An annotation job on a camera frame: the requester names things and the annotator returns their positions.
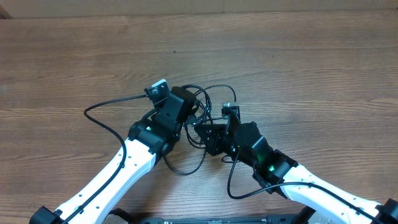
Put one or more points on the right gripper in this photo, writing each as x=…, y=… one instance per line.
x=213, y=141

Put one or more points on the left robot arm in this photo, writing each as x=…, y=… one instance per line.
x=148, y=140

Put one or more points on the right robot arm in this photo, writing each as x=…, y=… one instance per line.
x=278, y=173

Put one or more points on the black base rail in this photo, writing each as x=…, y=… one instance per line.
x=268, y=219

